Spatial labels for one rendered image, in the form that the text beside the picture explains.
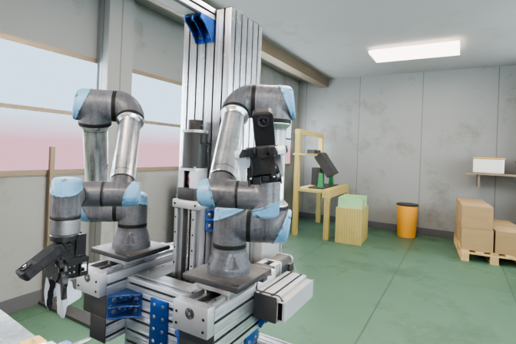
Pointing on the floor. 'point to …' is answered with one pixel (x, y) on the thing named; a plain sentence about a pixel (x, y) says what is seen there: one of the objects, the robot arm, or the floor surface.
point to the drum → (407, 219)
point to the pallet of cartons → (482, 232)
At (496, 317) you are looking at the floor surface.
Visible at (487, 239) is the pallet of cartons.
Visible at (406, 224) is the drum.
